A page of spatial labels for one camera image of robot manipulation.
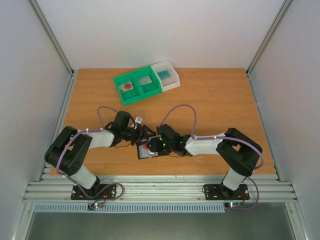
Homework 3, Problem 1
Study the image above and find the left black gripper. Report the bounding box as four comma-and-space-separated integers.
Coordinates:
122, 124, 157, 147

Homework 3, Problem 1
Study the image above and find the red dot credit card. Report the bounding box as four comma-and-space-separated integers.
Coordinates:
137, 142, 158, 159

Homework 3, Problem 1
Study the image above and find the black leather card holder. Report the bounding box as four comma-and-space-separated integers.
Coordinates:
136, 137, 169, 160

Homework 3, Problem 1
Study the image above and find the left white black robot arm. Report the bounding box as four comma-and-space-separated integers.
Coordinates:
44, 111, 156, 199

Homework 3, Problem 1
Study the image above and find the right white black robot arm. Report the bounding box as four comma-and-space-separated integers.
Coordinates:
147, 124, 265, 200

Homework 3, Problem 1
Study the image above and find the red dot card in bin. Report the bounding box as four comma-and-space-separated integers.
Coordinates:
118, 82, 134, 93

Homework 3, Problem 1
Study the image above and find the grey card in bin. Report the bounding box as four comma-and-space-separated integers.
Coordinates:
138, 76, 152, 86

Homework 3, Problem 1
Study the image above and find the teal card in bin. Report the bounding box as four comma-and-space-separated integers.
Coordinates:
157, 70, 171, 80

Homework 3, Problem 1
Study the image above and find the green bin left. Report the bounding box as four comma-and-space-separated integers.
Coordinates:
113, 72, 143, 106

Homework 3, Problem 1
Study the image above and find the green bin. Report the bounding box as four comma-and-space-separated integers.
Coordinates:
113, 72, 143, 106
132, 66, 162, 99

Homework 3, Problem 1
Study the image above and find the green bin middle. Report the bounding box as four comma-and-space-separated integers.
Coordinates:
132, 66, 162, 99

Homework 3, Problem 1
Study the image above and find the white bin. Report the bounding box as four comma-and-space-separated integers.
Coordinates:
151, 60, 181, 92

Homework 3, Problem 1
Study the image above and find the left small circuit board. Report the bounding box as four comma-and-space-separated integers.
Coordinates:
87, 202, 105, 211

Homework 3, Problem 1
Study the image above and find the small circuit board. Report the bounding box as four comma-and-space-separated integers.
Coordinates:
224, 201, 244, 210
87, 202, 105, 211

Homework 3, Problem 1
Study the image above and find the right small circuit board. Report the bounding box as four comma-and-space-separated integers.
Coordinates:
224, 201, 244, 210

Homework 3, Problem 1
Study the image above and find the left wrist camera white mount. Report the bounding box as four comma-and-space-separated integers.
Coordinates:
129, 116, 143, 130

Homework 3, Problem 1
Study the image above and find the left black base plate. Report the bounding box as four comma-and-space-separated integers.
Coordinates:
70, 184, 117, 201

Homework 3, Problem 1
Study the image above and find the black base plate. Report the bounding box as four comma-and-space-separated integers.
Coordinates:
70, 184, 117, 201
202, 184, 250, 201

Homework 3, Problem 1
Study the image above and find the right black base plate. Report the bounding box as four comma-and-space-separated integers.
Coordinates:
202, 184, 250, 201

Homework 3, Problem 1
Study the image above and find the aluminium frame rail front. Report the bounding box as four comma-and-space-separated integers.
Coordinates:
23, 174, 297, 203

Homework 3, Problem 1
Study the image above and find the grey slotted cable duct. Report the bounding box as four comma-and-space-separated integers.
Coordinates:
33, 202, 225, 214

